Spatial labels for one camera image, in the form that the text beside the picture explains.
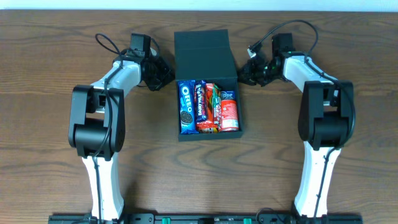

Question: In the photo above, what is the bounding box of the red Hacks candy bag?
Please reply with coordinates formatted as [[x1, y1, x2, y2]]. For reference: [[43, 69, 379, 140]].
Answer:
[[195, 83, 218, 131]]

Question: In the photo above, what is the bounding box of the red Pringles can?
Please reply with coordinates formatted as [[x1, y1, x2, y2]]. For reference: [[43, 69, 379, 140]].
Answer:
[[220, 100, 239, 132]]

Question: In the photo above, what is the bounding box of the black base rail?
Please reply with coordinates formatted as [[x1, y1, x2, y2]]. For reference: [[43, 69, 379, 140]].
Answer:
[[48, 212, 364, 224]]

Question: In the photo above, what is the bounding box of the blue Oreo cookie pack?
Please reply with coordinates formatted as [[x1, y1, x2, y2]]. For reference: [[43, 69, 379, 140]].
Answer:
[[178, 80, 198, 134]]

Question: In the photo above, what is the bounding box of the yellow Hacks candy bag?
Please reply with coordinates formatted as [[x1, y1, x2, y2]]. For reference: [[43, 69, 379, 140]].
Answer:
[[198, 127, 218, 134]]

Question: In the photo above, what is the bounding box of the red KitKat bar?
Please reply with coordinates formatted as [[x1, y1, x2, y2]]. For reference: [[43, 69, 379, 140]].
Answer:
[[212, 84, 221, 126]]

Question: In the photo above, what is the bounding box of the dark blue chocolate bar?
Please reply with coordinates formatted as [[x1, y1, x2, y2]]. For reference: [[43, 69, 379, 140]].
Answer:
[[195, 80, 207, 123]]

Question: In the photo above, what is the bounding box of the black box with hinged lid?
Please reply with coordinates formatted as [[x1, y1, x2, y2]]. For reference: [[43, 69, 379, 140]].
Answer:
[[174, 30, 243, 141]]

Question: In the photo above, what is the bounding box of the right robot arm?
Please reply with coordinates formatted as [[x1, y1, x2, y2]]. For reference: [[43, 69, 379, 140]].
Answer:
[[238, 33, 356, 223]]

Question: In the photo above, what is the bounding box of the blue Eclipse mint pack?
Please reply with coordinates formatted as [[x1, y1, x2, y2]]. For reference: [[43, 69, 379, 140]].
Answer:
[[220, 90, 236, 101]]

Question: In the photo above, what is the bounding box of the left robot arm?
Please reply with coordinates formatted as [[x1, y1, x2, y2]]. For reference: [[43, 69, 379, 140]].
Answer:
[[68, 33, 175, 223]]

